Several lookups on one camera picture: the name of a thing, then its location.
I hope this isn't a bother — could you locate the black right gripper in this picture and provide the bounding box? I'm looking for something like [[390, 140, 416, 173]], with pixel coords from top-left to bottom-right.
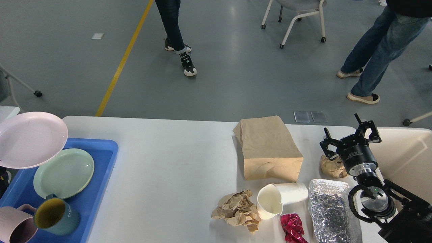
[[320, 113, 382, 176]]

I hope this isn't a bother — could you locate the teal mug yellow inside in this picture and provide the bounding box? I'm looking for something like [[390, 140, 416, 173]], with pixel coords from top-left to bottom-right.
[[33, 194, 81, 236]]

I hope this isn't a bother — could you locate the pink plate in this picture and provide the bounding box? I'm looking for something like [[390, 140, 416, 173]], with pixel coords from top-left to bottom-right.
[[0, 112, 68, 169]]

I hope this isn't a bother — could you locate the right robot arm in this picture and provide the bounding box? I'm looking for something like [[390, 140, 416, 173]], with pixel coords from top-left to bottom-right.
[[320, 114, 432, 243]]

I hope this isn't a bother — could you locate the small crumpled brown paper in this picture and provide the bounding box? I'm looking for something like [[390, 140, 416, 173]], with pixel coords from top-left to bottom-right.
[[320, 154, 348, 179]]

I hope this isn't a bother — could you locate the beige plastic bin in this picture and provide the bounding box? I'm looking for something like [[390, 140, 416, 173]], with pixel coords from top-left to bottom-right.
[[370, 127, 432, 203]]

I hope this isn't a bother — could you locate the chair caster right edge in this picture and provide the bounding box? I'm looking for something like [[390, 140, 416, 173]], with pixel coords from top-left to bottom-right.
[[402, 112, 432, 127]]

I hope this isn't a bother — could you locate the silver foil bag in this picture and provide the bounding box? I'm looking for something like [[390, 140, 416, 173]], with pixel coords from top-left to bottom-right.
[[308, 179, 362, 243]]

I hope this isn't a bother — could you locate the brown paper bag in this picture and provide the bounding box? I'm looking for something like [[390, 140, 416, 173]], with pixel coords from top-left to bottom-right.
[[233, 115, 304, 183]]

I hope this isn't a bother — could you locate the person in blue jeans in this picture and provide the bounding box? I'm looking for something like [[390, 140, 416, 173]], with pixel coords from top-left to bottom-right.
[[337, 0, 432, 104]]

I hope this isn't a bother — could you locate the white paper cup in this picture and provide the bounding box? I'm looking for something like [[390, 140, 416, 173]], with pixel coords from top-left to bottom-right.
[[257, 183, 308, 220]]

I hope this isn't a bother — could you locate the red foil wrapper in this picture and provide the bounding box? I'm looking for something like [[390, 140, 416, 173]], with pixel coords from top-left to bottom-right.
[[280, 213, 308, 243]]

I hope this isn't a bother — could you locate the crumpled brown paper ball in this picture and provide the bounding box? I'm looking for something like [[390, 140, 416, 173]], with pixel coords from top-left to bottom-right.
[[211, 190, 261, 234]]

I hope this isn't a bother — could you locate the person in black pants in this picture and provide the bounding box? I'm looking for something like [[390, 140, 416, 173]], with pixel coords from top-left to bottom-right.
[[155, 0, 197, 77]]

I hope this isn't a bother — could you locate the light green plate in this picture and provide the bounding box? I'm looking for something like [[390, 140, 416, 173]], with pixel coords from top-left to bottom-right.
[[33, 148, 95, 199]]

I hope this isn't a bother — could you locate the pink mug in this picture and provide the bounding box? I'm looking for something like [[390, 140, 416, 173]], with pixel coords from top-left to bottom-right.
[[0, 204, 38, 243]]

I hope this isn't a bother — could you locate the white side table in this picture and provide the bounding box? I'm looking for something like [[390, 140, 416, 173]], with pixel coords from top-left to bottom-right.
[[0, 106, 21, 123]]

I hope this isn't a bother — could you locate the white rolling stand left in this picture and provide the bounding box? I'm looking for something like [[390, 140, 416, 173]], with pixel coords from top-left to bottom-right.
[[0, 64, 43, 110]]

